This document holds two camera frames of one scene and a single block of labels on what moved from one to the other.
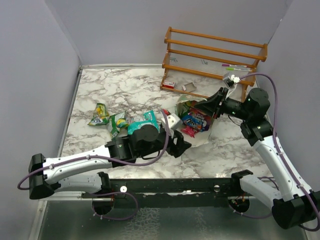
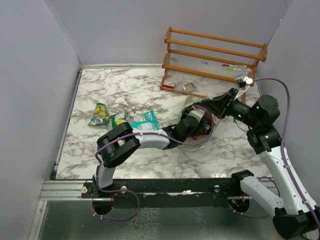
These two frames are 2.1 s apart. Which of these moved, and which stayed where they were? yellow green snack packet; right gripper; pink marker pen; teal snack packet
Moved: right gripper
Stayed: yellow green snack packet; pink marker pen; teal snack packet
